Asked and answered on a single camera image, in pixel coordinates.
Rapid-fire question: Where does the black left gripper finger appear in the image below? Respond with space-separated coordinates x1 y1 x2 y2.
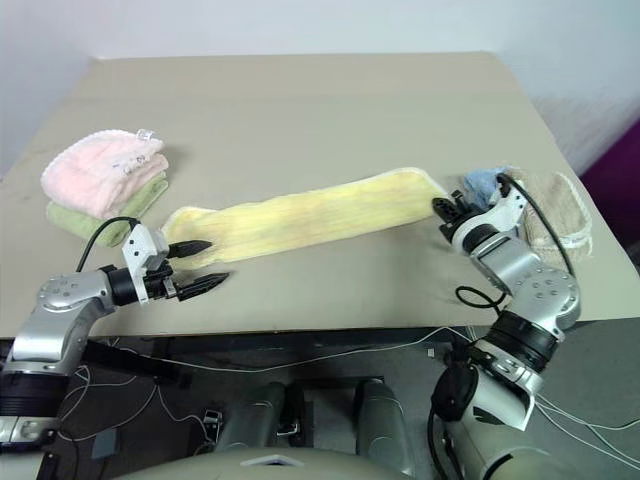
167 240 214 259
176 271 232 302

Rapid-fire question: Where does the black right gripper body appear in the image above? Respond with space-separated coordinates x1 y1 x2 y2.
438 188 472 236

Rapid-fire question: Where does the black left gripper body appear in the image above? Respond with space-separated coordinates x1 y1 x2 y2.
143 259 182 303

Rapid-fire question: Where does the long yellow towel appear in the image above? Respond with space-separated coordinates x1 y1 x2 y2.
160 165 450 265

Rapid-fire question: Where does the crumpled blue towel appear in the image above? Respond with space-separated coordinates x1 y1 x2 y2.
460 164 515 212

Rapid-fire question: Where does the folded green towel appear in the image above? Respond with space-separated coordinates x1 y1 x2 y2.
45 172 170 247

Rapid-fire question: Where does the beige towel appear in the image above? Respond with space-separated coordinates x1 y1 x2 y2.
504 167 595 260

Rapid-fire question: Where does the folded pink towel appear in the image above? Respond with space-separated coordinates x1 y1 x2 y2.
40 128 169 220

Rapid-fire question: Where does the small black clip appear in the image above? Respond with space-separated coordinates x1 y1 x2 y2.
202 408 224 441

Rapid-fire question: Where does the small grey box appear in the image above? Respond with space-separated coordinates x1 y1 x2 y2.
92 430 121 460

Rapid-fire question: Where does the purple object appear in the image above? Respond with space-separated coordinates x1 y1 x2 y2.
577 107 640 271

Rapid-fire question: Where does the grey robot torso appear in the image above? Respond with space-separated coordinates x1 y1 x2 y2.
112 444 640 480

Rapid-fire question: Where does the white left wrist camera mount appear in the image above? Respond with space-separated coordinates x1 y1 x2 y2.
121 223 171 304

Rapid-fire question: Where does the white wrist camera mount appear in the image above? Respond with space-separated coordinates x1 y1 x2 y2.
452 190 529 247
121 223 171 304

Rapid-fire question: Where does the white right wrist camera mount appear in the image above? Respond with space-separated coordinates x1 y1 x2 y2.
452 190 529 247

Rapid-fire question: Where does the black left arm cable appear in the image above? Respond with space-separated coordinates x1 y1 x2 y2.
78 215 142 275

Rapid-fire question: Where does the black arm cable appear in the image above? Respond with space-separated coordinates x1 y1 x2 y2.
78 215 142 275
453 171 574 315

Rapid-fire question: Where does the black table frame bar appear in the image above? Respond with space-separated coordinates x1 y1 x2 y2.
82 339 194 391

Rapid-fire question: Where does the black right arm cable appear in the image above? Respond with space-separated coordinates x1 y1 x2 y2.
453 171 574 315

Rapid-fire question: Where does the thin white wire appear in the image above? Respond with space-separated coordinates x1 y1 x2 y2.
59 324 481 441
537 394 640 464

